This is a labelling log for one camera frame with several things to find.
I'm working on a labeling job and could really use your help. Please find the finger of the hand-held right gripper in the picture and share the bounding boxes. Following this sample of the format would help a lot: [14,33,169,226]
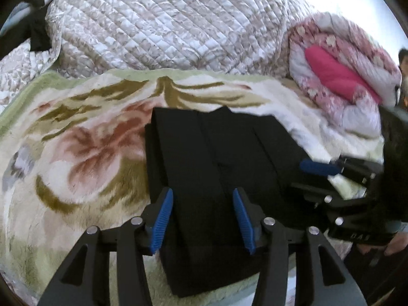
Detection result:
[299,155,385,185]
[291,182,372,212]

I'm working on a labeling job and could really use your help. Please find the floral plush blanket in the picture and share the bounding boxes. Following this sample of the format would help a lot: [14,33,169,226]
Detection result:
[0,68,386,306]

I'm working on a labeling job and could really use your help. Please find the black pants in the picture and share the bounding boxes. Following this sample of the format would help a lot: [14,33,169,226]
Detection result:
[144,107,332,298]

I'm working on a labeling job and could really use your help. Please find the pink floral comforter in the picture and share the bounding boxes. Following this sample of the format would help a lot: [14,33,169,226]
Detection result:
[285,12,403,137]

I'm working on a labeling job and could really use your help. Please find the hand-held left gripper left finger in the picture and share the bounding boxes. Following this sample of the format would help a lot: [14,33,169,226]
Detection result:
[36,187,174,306]

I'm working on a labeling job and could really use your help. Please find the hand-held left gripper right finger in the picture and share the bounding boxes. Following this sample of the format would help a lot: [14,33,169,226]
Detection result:
[232,188,367,306]

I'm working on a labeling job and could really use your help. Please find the person's head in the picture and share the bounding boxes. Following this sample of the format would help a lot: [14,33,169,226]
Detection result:
[398,48,408,109]

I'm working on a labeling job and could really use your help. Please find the light blue cloth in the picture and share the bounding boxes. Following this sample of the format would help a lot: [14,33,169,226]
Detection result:
[0,2,34,39]

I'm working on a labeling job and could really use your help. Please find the white quilted bedspread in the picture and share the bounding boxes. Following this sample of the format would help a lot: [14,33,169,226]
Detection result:
[0,0,316,103]

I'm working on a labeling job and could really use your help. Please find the person's right hand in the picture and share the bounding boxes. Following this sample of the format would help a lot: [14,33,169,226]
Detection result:
[352,221,408,257]

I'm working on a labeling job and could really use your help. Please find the magenta cloth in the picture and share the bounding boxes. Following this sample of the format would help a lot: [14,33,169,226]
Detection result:
[304,45,383,104]

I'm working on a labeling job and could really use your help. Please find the dark clothing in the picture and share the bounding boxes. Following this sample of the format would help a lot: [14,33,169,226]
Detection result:
[25,0,56,52]

